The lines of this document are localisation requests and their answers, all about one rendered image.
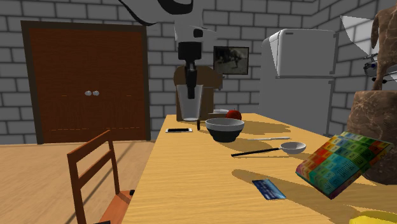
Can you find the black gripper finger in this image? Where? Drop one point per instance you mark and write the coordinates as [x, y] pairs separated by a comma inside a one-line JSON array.
[[191, 80]]

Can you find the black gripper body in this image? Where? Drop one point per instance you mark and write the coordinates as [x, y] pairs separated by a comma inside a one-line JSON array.
[[189, 51]]

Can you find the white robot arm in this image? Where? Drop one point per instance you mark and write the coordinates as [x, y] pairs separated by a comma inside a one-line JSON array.
[[186, 21]]

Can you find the clear drinking glass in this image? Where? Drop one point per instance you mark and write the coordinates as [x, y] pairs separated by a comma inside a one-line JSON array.
[[186, 107]]

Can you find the white flat plate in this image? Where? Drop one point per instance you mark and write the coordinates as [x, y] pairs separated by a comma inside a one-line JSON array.
[[218, 111]]

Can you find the white-edged black phone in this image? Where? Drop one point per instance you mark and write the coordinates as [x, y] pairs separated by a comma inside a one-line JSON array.
[[178, 130]]

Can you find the red apple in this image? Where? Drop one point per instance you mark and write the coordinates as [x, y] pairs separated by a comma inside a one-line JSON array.
[[234, 114]]

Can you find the white and black bowl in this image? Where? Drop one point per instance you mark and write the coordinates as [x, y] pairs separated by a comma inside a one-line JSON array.
[[224, 129]]

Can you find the white table knife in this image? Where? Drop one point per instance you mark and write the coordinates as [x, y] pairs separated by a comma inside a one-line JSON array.
[[268, 138]]

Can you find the brown wooden double door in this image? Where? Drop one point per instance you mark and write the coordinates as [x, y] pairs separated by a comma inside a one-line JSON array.
[[86, 62]]

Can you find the grey refrigerator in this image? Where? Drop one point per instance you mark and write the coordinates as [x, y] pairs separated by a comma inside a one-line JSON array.
[[297, 93]]

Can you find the blue card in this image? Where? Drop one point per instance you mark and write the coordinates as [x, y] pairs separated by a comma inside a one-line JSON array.
[[268, 189]]

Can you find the brown wooden chair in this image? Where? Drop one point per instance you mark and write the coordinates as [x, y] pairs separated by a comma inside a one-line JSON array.
[[93, 173]]

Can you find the colourful patchwork book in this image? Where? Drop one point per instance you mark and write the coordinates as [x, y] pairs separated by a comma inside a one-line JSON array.
[[338, 163]]

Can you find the grey toy aircraft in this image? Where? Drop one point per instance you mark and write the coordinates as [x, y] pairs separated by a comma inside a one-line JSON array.
[[371, 68]]

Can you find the brown stone animal figure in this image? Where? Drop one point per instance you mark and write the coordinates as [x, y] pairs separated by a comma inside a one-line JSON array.
[[372, 118]]

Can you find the yellow rounded object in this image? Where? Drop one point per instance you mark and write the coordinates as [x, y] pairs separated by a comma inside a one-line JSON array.
[[377, 218]]

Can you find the dark framed wall picture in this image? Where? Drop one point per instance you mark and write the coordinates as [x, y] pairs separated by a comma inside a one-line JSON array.
[[231, 60]]

